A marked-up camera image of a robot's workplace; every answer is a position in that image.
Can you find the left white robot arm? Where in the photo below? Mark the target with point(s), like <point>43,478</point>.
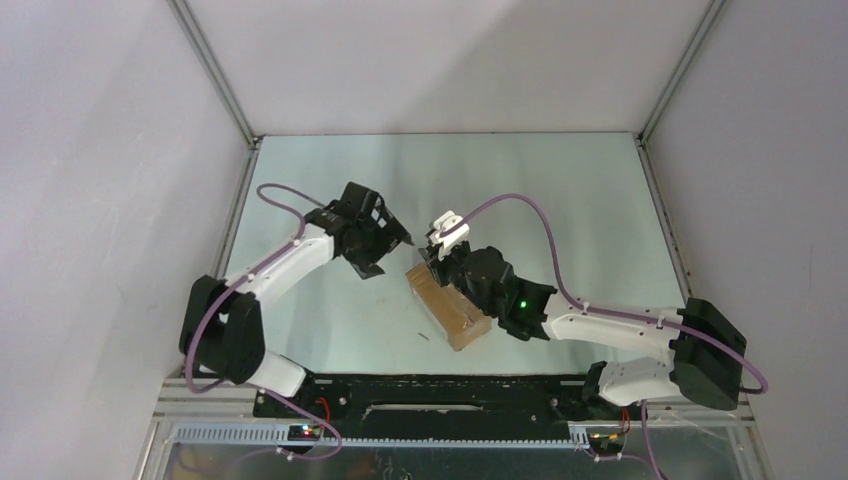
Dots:
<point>223,330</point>

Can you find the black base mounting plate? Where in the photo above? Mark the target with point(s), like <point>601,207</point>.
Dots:
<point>456,407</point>

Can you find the grey slotted cable duct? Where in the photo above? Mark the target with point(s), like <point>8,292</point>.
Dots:
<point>285,435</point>

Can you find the aluminium frame post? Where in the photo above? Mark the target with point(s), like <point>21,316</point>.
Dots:
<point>204,52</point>
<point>682,66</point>

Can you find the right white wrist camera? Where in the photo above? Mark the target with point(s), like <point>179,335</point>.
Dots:
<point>446,232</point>

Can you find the brown cardboard express box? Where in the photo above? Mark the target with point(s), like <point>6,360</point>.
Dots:
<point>461,322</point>

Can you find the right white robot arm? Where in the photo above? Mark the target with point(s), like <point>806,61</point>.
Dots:
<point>694,351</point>

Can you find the left aluminium frame post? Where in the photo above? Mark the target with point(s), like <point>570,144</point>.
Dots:
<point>204,52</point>

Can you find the right aluminium frame post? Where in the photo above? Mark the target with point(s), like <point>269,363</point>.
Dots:
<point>682,66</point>

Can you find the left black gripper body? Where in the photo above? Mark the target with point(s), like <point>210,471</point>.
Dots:
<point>372,243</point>

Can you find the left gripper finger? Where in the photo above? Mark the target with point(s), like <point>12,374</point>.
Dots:
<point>367,269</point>
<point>392,231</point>

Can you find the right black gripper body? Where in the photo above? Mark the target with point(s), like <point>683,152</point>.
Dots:
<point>451,270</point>

